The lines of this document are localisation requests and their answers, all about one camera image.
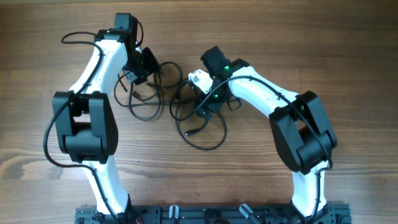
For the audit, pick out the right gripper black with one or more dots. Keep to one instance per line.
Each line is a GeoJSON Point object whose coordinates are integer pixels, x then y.
{"type": "Point", "coordinates": [214, 106]}

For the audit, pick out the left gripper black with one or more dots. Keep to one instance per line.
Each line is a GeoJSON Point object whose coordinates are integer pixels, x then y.
{"type": "Point", "coordinates": [153, 66]}

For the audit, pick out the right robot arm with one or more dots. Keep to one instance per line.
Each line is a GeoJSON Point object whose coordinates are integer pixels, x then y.
{"type": "Point", "coordinates": [302, 132]}

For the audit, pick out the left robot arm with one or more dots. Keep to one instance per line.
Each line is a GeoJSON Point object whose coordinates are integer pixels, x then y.
{"type": "Point", "coordinates": [84, 121]}

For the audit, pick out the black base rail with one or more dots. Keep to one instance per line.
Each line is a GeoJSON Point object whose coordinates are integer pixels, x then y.
{"type": "Point", "coordinates": [275, 213]}

